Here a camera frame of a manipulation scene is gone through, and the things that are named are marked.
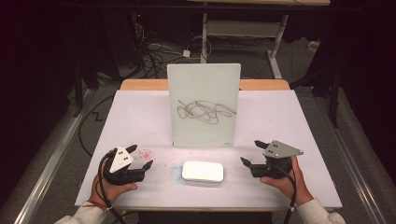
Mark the white whiteboard eraser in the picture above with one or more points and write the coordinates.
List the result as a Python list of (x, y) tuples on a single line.
[(202, 171)]

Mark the person's left hand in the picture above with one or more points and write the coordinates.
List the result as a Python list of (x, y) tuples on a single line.
[(109, 191)]

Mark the aluminium rail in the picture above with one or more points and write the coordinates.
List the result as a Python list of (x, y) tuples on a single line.
[(46, 177), (351, 161)]

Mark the white paper table cover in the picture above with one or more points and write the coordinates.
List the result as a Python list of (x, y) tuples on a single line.
[(140, 124)]

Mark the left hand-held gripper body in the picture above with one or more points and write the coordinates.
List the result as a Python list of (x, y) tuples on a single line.
[(124, 175)]

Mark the black metal stand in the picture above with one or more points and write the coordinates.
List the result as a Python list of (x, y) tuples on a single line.
[(77, 93), (333, 102)]

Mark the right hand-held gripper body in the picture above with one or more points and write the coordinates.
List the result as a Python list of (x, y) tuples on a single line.
[(281, 149)]

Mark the white glass whiteboard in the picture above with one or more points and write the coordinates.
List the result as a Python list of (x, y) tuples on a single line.
[(204, 124)]

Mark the person's right hand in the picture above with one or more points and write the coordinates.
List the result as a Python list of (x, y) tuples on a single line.
[(288, 186)]

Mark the white metal table frame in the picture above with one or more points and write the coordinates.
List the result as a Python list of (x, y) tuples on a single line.
[(243, 28)]

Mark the white power adapter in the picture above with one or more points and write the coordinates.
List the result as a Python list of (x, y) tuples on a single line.
[(186, 53)]

